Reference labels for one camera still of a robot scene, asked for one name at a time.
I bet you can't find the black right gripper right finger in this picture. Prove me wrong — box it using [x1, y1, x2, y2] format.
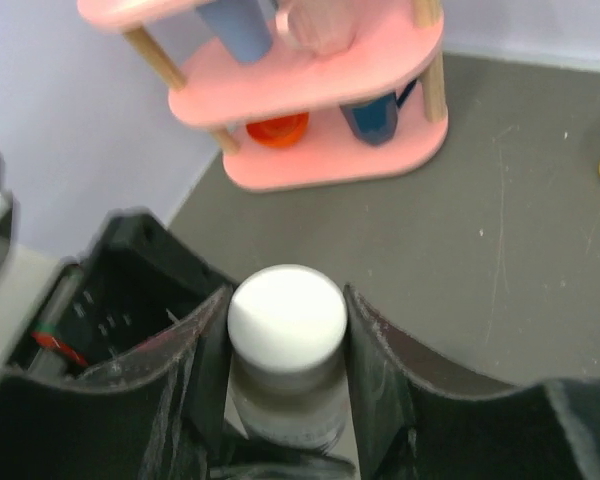
[344, 286, 600, 479]

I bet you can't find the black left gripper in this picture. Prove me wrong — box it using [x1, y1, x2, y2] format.
[9, 212, 231, 381]

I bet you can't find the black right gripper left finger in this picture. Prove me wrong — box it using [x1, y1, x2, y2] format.
[0, 287, 232, 479]

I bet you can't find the white pill bottle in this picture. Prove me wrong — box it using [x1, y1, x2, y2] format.
[230, 353, 349, 452]

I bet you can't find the white bottle cap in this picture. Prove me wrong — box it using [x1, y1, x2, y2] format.
[228, 264, 347, 374]

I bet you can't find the orange plastic bowl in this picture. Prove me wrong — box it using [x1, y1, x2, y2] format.
[246, 112, 310, 148]

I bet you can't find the pink three-tier wooden shelf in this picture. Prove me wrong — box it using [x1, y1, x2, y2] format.
[77, 1, 448, 191]

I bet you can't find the small light blue cup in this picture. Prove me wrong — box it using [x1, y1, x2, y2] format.
[196, 0, 273, 64]

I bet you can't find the dark blue faceted cup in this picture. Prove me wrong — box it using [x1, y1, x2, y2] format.
[340, 79, 417, 147]

